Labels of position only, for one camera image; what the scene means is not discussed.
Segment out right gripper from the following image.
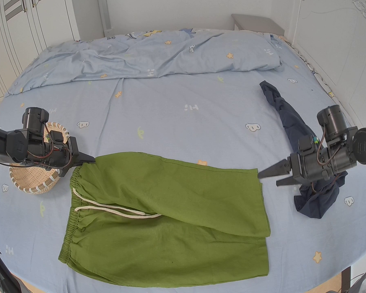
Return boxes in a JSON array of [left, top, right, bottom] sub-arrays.
[[258, 145, 357, 187]]

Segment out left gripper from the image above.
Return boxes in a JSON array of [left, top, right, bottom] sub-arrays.
[[27, 137, 80, 178]]

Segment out green shorts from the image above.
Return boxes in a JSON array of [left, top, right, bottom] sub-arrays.
[[58, 152, 271, 288]]

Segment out round woven basket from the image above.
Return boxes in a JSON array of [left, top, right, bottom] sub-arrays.
[[9, 121, 71, 195]]

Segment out dark blue garment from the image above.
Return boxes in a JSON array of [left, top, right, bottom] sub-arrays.
[[259, 81, 346, 220]]

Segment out bed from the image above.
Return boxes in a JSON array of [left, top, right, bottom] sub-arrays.
[[0, 0, 366, 293]]

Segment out pale blue quilt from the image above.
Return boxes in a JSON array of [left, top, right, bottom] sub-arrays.
[[4, 29, 284, 95]]

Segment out white wardrobe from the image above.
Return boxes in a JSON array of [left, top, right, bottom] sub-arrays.
[[0, 0, 112, 103]]

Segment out grey bedside table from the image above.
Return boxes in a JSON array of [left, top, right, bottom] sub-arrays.
[[231, 13, 285, 37]]

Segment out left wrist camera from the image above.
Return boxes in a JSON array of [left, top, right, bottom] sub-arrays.
[[47, 131, 65, 147]]

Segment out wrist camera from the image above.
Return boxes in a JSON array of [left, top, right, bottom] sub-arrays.
[[47, 131, 65, 147], [297, 134, 318, 157]]

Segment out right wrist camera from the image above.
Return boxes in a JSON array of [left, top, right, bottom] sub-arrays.
[[297, 134, 318, 157]]

